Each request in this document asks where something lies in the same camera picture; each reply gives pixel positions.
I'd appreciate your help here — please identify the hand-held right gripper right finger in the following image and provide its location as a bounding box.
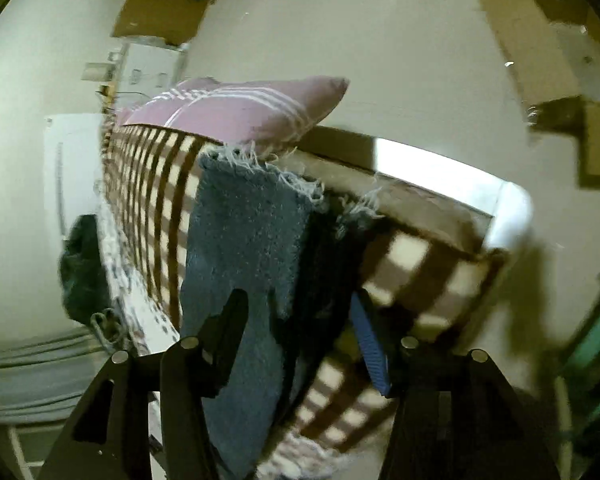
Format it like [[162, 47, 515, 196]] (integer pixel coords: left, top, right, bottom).
[[350, 291, 563, 480]]

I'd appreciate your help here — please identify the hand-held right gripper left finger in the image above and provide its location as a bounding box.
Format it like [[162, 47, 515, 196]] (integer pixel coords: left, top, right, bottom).
[[37, 288, 250, 480]]

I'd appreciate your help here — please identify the blue fringed towel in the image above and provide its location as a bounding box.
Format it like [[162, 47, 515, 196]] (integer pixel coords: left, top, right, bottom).
[[179, 146, 387, 480]]

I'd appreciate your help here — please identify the white patterned bedsheet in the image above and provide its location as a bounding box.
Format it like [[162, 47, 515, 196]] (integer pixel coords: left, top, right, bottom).
[[97, 210, 181, 356]]

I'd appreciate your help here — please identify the brown checked blanket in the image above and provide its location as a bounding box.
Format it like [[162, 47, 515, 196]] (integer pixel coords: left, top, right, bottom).
[[100, 122, 506, 480]]

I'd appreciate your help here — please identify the dark green cloth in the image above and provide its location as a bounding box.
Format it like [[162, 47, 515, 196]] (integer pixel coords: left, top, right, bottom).
[[59, 214, 112, 326]]

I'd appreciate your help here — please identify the pink striped pillow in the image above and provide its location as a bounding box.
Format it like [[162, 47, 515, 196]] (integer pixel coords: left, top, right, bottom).
[[115, 76, 351, 157]]

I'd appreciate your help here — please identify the white cabinet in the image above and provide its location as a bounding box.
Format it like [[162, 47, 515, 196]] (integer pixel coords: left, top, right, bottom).
[[42, 114, 106, 237]]

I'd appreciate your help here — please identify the brown cardboard box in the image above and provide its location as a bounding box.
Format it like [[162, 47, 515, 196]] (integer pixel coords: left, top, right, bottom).
[[111, 0, 216, 47]]

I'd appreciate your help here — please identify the green frame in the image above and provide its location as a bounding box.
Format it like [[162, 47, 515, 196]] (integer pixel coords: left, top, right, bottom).
[[555, 270, 600, 480]]

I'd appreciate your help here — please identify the brown wall shelf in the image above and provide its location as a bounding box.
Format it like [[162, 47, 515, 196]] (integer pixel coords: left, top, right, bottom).
[[480, 0, 600, 192]]

